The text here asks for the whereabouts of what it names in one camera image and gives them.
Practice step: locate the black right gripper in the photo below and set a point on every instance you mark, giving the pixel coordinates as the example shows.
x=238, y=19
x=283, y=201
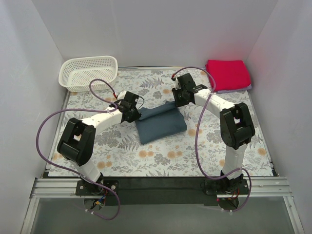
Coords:
x=179, y=98

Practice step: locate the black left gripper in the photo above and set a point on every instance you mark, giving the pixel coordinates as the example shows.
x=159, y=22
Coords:
x=134, y=115

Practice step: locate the dark teal t shirt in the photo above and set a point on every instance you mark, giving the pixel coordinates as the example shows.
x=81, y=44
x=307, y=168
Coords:
x=159, y=122

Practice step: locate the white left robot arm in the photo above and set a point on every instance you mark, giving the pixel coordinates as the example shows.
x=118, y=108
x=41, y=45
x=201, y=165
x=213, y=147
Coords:
x=77, y=141

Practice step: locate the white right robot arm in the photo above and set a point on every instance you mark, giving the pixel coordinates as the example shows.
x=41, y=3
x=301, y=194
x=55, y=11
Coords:
x=236, y=127

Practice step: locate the floral patterned table mat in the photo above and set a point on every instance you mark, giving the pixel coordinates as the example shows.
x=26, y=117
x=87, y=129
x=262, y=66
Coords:
x=118, y=151

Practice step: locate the folded red t shirt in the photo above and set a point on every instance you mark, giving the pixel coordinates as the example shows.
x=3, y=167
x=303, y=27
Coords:
x=231, y=71

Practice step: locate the folded lavender t shirt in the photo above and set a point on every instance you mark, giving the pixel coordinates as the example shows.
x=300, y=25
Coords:
x=222, y=88

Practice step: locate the white perforated plastic basket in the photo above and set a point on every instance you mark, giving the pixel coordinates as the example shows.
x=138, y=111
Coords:
x=76, y=74

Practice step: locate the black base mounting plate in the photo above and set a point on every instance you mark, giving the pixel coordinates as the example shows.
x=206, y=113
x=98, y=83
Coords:
x=162, y=190

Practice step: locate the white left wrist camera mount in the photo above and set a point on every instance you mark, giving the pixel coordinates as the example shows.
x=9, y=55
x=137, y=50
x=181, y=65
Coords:
x=121, y=95

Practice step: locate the aluminium frame rail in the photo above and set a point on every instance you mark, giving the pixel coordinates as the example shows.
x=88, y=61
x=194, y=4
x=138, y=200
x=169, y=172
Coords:
x=162, y=205

